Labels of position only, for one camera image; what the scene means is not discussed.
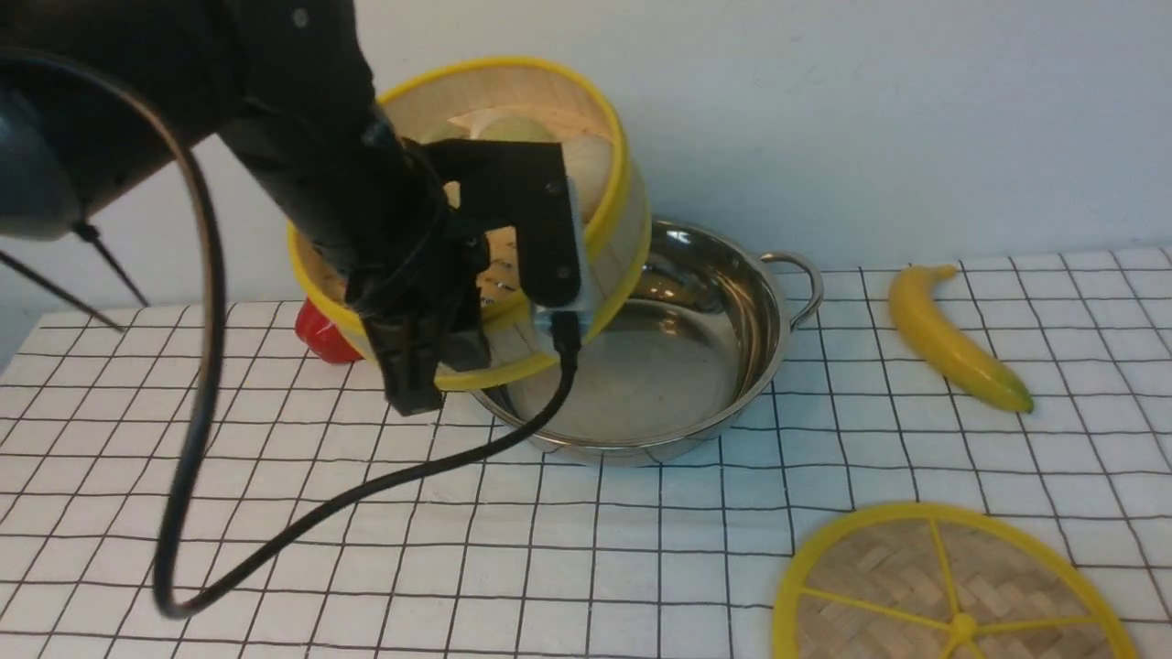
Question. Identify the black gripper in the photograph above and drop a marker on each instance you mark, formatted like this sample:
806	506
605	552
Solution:
422	304

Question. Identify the yellow rimmed bamboo steamer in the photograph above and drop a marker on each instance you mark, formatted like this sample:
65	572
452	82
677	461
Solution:
457	101

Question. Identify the yellow woven bamboo steamer lid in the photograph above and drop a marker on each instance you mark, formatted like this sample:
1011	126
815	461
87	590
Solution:
929	580

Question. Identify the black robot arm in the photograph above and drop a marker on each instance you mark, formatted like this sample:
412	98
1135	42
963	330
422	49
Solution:
286	86

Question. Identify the stainless steel pot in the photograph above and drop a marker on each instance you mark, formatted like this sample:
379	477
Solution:
702	335

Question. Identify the red bell pepper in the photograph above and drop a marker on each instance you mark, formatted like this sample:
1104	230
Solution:
322	337

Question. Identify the white checkered tablecloth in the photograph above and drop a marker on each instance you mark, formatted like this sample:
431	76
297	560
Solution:
526	555

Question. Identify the yellow banana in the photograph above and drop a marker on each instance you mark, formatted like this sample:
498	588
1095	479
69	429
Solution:
932	337

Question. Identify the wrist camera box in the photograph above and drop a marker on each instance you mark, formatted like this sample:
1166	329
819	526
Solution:
556	277

